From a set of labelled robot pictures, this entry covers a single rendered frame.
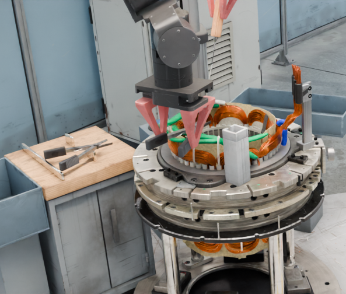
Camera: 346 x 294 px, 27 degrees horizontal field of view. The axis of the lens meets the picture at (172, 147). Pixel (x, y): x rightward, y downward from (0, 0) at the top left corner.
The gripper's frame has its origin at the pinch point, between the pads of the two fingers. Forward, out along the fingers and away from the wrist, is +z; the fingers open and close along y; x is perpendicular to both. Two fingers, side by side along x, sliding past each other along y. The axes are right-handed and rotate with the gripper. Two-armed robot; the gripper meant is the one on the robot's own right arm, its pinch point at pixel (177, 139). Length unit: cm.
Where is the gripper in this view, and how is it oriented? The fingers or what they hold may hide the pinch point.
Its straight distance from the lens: 112.0
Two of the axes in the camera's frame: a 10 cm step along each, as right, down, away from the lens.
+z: 0.7, 9.1, 4.0
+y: 8.2, 1.8, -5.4
